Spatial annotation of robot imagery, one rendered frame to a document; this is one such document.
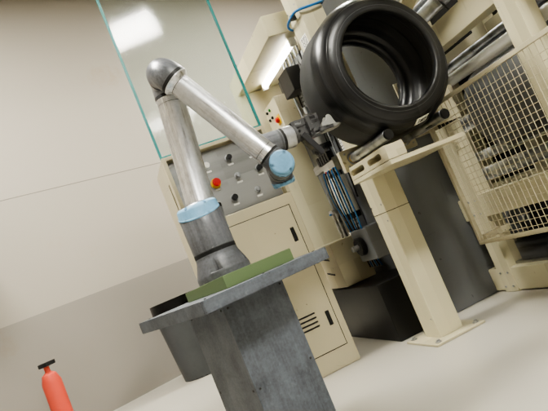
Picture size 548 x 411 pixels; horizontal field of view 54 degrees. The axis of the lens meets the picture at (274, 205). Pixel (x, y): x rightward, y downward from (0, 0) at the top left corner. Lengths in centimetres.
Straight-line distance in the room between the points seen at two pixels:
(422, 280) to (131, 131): 337
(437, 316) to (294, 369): 95
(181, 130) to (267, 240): 83
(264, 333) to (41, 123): 357
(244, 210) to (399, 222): 75
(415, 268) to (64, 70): 373
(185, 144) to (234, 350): 79
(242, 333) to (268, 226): 103
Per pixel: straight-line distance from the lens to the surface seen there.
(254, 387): 173
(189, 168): 204
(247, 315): 174
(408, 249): 252
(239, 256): 181
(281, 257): 181
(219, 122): 195
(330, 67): 217
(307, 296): 268
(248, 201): 271
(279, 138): 207
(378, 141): 220
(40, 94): 509
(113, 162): 499
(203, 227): 180
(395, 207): 252
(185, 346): 416
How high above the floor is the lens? 65
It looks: 5 degrees up
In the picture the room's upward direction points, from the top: 23 degrees counter-clockwise
